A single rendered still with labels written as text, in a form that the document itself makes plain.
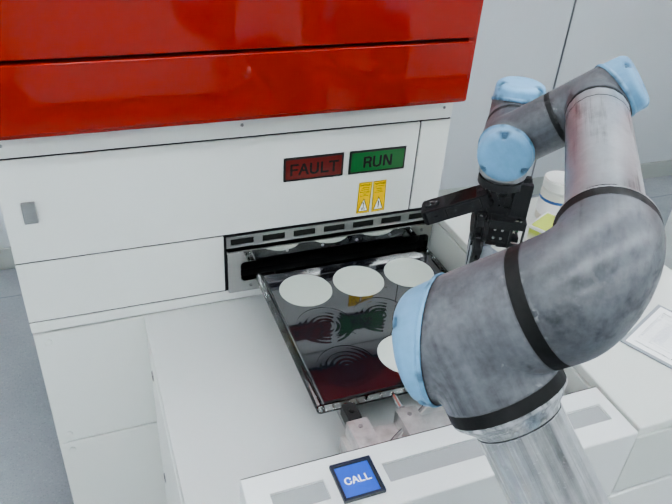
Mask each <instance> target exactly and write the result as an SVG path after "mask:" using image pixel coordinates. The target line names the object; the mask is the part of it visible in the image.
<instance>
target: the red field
mask: <svg viewBox="0 0 672 504"><path fill-rule="evenodd" d="M341 165H342V155H336V156H327V157H317V158H308V159H299V160H289V161H286V180H293V179H302V178H310V177H319V176H327V175H336V174H341Z"/></svg>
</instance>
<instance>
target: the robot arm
mask: <svg viewBox="0 0 672 504"><path fill-rule="evenodd" d="M491 100H492V103H491V108H490V112H489V115H488V118H487V121H486V124H485V127H484V130H483V133H482V134H481V135H480V138H479V140H478V148H477V160H478V164H479V169H478V170H479V174H478V179H477V180H478V183H479V184H480V185H477V186H473V187H470V188H467V189H463V190H460V191H457V192H453V193H450V194H447V195H443V196H440V197H437V198H433V199H430V200H427V201H424V202H423V203H422V209H421V215H422V217H423V220H424V222H425V224H426V225H430V224H434V223H437V222H441V221H444V220H448V219H451V218H455V217H458V216H462V215H465V214H469V213H471V219H470V233H469V239H468V246H467V253H466V261H465V265H464V266H461V267H459V268H456V269H454V270H451V271H449V272H447V273H443V272H442V273H438V274H436V275H434V276H433V277H432V278H431V279H430V280H428V281H426V282H424V283H421V284H419V285H417V286H415V287H413V288H411V289H409V290H408V291H407V292H406V293H405V294H404V295H403V296H402V297H401V299H400V300H399V302H398V304H397V306H396V309H395V312H394V316H393V331H392V345H393V353H394V358H395V362H396V366H397V369H398V372H399V375H400V378H401V380H402V382H403V384H404V386H405V388H406V390H407V391H408V393H409V394H410V395H411V397H412V398H413V399H414V400H416V401H418V403H419V404H420V405H423V406H426V407H432V408H437V407H440V406H443V407H444V409H445V412H446V413H447V415H448V417H449V419H450V422H451V424H452V425H453V427H454V429H455V430H457V431H458V432H461V433H464V434H467V435H470V436H473V437H476V438H477V440H478V442H479V444H480V446H481V448H482V450H483V452H484V454H485V456H486V458H487V460H488V462H489V464H490V466H491V468H492V470H493V472H494V474H495V476H496V478H497V480H498V482H499V484H500V486H501V489H502V491H503V493H504V495H505V497H506V499H507V501H508V503H509V504H610V502H609V500H608V498H607V495H606V493H605V491H604V489H603V487H602V485H601V483H600V481H599V479H598V477H597V475H596V473H595V471H594V469H593V467H592V465H591V463H590V461H589V459H588V457H587V455H586V452H585V450H584V448H583V446H582V444H581V442H580V440H579V438H578V436H577V434H576V432H575V430H574V428H573V426H572V424H571V422H570V420H569V418H568V416H567V414H566V412H565V410H564V407H563V405H562V403H561V398H562V396H563V393H564V391H565V389H566V386H567V383H568V378H567V376H566V374H565V372H564V370H563V369H565V368H569V367H572V366H576V365H579V364H582V363H585V362H588V361H590V360H592V359H595V358H597V357H599V356H600V355H602V354H604V353H605V352H607V351H608V350H610V349H611V348H612V347H614V346H615V345H616V344H617V343H618V342H619V341H620V340H622V339H623V338H624V337H625V336H626V335H627V333H628V332H629V331H630V330H631V329H632V327H633V326H634V325H635V324H636V322H637V321H638V320H639V319H640V318H641V316H642V314H643V313H644V311H645V309H646V308H647V306H648V305H649V303H650V301H651V300H652V297H653V295H654V293H655V290H656V288H657V286H658V283H659V281H660V278H661V275H662V271H663V267H664V263H665V258H666V242H667V240H666V234H665V228H664V223H663V218H662V216H661V213H660V211H659V209H658V207H657V206H656V204H655V203H654V202H653V201H652V200H651V199H650V198H649V197H648V196H646V194H645V188H644V183H643V177H642V172H641V166H640V161H639V155H638V150H637V145H636V139H635V134H634V128H633V123H632V117H633V116H634V115H635V114H636V113H637V112H639V111H641V110H643V109H645V108H646V107H647V106H648V105H649V102H650V100H649V96H648V93H647V90H646V88H645V85H644V83H643V81H642V79H641V77H640V75H639V73H638V71H637V69H636V67H635V65H634V64H633V62H632V61H631V59H630V58H629V57H627V56H618V57H616V58H614V59H612V60H610V61H608V62H606V63H604V64H598V65H596V66H595V68H594V69H592V70H590V71H588V72H586V73H584V74H582V75H580V76H578V77H576V78H574V79H572V80H570V81H568V82H567V83H565V84H563V85H561V86H559V87H557V88H555V89H553V90H551V91H549V92H547V93H546V88H545V86H544V85H543V84H542V83H540V82H539V81H537V80H534V79H531V78H527V77H521V76H508V77H504V78H501V79H500V80H498V81H497V83H496V86H495V90H494V94H493V96H492V97H491ZM563 147H565V170H564V204H563V205H562V206H561V207H560V209H559V210H558V212H557V214H556V216H555V218H554V222H553V227H551V228H550V229H548V230H547V231H545V232H543V233H541V234H539V235H537V236H535V237H532V238H530V239H528V240H526V241H523V238H524V234H525V230H526V226H527V221H526V217H527V213H528V209H529V205H530V202H531V198H532V194H533V190H534V184H533V179H532V176H527V172H528V170H529V169H530V167H531V166H532V165H533V163H534V161H535V160H537V159H539V158H541V157H544V156H546V155H548V154H550V153H552V152H554V151H556V150H559V149H561V148H563ZM489 190H490V191H489ZM518 231H522V235H521V239H520V243H519V244H512V243H510V242H515V243H517V242H518V234H517V233H518ZM491 245H495V246H496V247H503V248H506V249H504V250H501V251H499V252H498V251H497V250H495V249H493V248H492V247H491Z"/></svg>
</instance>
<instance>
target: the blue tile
mask: <svg viewBox="0 0 672 504"><path fill-rule="evenodd" d="M334 471H335V473H336V475H337V478H338V480H339V482H340V484H341V487H342V489H343V491H344V493H345V495H346V498H349V497H352V496H356V495H359V494H363V493H366V492H370V491H373V490H377V489H380V488H381V487H380V485H379V483H378V481H377V479H376V477H375V475H374V473H373V471H372V469H371V467H370V465H369V463H368V461H367V460H366V461H362V462H359V463H355V464H351V465H347V466H344V467H340V468H336V469H334Z"/></svg>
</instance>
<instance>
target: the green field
mask: <svg viewBox="0 0 672 504"><path fill-rule="evenodd" d="M404 150H405V148H401V149H392V150H383V151H373V152H364V153H355V154H352V162H351V173H353V172H362V171H370V170H379V169H387V168H396V167H402V166H403V158H404Z"/></svg>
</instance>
